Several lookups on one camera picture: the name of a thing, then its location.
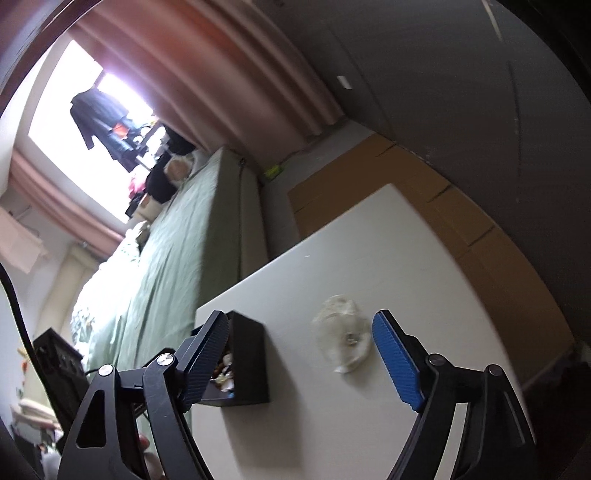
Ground black garment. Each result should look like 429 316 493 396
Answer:
161 127 195 156

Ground bed with green sheet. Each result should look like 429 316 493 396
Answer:
69 147 271 416

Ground hanging dark clothes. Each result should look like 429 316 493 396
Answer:
70 88 139 174

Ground crumpled white cloth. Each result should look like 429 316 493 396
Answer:
127 220 151 246

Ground wide pink curtain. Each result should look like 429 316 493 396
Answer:
74 0 345 169

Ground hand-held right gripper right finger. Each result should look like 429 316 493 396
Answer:
372 309 539 480

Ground hanging white cloth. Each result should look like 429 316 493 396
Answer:
0 208 49 274

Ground dark grey wardrobe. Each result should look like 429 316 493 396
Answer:
295 0 591 324

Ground clear plastic bag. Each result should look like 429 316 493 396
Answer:
311 294 372 376

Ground narrow pink curtain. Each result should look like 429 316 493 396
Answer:
9 150 123 259

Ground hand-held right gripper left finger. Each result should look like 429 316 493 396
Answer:
56 310 230 480

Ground black square box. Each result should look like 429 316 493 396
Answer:
191 310 270 408

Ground black bag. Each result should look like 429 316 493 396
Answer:
145 159 179 204

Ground white square table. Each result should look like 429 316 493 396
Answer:
287 133 575 365

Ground beige headboard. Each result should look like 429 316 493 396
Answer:
60 244 100 333

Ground white floral blanket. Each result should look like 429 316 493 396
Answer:
71 305 100 345

